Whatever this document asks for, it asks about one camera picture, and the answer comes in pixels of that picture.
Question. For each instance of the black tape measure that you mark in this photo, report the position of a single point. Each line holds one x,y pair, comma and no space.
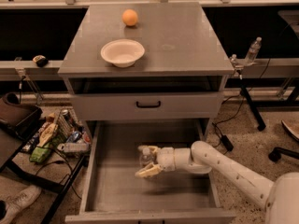
40,60

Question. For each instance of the brown bag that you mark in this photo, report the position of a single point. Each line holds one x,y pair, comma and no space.
16,119

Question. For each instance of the green snack bag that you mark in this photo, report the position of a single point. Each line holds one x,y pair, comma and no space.
40,154

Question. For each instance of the black chair base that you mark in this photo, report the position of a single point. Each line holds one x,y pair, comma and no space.
276,154

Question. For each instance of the background water bottle on ledge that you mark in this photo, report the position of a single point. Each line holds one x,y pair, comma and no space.
253,51

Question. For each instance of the white paper bowl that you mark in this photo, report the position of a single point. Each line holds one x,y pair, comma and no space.
122,52

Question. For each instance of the wire basket of snacks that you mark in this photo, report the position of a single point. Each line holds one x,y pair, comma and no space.
62,134

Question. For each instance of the black drawer handle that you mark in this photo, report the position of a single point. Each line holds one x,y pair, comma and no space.
146,106

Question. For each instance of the clear plastic water bottle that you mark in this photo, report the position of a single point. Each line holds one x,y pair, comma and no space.
146,157

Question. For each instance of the grey drawer cabinet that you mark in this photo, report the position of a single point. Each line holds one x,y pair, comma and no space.
182,52

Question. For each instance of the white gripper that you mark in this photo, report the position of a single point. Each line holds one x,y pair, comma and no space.
165,160

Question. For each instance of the black power adapter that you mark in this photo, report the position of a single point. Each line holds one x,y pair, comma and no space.
227,143

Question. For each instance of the black tripod leg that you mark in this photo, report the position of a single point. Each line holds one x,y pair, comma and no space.
252,106

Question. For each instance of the tan shoe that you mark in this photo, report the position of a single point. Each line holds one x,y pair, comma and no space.
291,128

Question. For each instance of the black metal table frame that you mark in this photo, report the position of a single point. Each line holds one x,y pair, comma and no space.
10,147

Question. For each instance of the closed grey middle drawer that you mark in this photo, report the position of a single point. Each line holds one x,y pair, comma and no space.
122,106

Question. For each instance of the white sneaker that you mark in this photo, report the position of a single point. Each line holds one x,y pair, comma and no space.
10,208

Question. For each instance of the open grey bottom drawer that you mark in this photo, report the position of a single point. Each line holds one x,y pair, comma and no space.
112,193

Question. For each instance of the small clamp on ledge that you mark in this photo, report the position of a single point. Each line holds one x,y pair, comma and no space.
238,67

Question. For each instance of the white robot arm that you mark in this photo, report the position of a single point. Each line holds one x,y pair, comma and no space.
279,199

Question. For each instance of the orange fruit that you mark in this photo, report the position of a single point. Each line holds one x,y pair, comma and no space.
129,17

